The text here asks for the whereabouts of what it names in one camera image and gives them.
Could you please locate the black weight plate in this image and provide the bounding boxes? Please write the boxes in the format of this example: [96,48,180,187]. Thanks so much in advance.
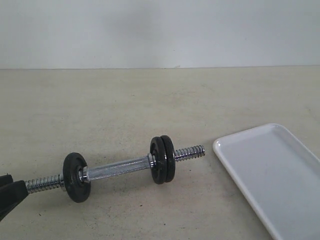
[149,136,167,185]
[160,135,176,183]
[62,152,91,203]

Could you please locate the chrome dumbbell bar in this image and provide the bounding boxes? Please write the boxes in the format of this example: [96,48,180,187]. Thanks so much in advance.
[25,145,206,194]

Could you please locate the white rectangular tray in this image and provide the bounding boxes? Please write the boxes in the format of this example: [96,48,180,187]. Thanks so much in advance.
[212,123,320,240]

